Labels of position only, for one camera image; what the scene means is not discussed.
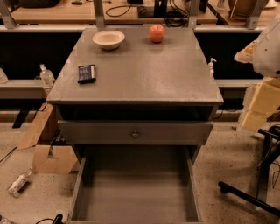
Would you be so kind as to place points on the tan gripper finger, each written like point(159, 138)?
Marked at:
point(260, 102)
point(246, 54)

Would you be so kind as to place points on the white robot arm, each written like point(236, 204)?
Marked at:
point(266, 56)

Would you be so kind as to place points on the grey drawer cabinet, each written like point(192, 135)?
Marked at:
point(138, 81)

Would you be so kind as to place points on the round metal drawer knob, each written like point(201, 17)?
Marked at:
point(135, 134)

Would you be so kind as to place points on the open grey middle drawer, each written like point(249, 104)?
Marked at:
point(135, 185)

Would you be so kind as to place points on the closed grey top drawer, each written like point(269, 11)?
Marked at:
point(131, 132)

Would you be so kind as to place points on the white pump bottle right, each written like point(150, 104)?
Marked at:
point(211, 65)

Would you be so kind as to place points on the red apple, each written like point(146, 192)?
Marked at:
point(157, 33)

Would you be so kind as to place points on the wooden background desk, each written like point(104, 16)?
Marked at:
point(83, 12)

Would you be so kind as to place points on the white paper bowl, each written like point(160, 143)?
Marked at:
point(108, 40)

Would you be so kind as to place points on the clear sanitizer bottle left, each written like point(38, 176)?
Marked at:
point(46, 76)

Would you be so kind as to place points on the brown cardboard box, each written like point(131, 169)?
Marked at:
point(47, 157)

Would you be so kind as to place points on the black object bottom edge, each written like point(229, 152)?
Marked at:
point(58, 219)

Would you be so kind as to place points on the plastic bottle on floor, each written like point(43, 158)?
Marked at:
point(18, 184)

